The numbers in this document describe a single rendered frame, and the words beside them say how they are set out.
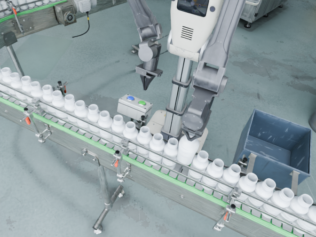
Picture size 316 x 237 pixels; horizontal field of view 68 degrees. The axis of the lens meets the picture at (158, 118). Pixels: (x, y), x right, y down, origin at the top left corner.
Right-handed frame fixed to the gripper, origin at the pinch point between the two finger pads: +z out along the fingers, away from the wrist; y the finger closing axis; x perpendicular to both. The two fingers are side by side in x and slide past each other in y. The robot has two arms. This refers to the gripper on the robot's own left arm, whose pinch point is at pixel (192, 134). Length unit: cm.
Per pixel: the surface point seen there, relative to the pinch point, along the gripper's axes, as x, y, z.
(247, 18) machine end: 11, 361, 112
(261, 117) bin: -28, 59, 35
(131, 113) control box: 30.0, 11.5, 16.5
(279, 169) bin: -42, 28, 35
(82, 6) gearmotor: 126, 101, 27
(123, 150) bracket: 23.2, -7.0, 16.9
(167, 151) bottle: 6.9, -2.3, 12.3
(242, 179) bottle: -21.7, -0.6, 11.7
